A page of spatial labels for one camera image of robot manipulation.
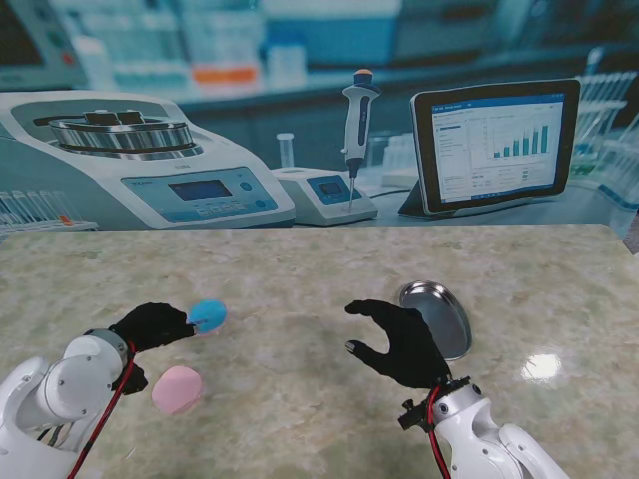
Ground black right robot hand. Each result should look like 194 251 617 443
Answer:
344 298 450 390

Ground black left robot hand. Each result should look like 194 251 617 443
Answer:
108 301 197 354

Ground blue round filter paper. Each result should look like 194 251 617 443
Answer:
188 298 229 326

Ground pink culture dish lid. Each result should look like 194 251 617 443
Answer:
151 365 205 415

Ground pink culture dish base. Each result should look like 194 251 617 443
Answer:
194 303 232 337

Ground steel kidney tray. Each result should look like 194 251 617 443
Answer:
398 280 473 362

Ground printed laboratory backdrop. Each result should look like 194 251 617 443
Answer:
0 0 639 235

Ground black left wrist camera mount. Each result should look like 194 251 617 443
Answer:
112 362 150 396

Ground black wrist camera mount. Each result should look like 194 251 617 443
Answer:
112 362 150 396
397 397 433 433

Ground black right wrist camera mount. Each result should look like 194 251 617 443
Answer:
397 397 433 433

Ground red right wrist cable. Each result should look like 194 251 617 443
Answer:
426 386 451 479

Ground red wrist cable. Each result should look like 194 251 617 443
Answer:
426 386 451 479
65 341 139 479

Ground red left wrist cable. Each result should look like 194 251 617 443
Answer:
65 341 139 479

